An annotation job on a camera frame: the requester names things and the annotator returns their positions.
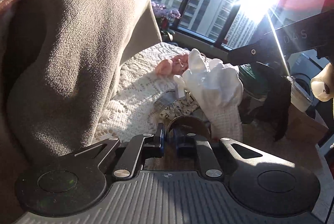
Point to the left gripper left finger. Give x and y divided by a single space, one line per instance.
131 156

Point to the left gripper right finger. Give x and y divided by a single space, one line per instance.
197 147

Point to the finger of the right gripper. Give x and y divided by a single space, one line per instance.
262 51

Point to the brown tape roll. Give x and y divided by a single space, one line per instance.
192 123

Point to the white glove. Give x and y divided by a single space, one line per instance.
218 90

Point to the brown knit gloved hand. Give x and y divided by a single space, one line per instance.
322 84

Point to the white lace tablecloth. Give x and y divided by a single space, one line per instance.
130 112

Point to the grey washing machine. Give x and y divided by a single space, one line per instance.
304 66

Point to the green lid glass jar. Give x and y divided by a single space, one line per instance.
255 88

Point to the clear plastic jar white lid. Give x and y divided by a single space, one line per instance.
299 98

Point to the pink cardboard box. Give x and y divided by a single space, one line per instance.
299 145

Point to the potted pink orchid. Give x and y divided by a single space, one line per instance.
165 18

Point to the beige fleece blanket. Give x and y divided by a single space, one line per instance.
61 61

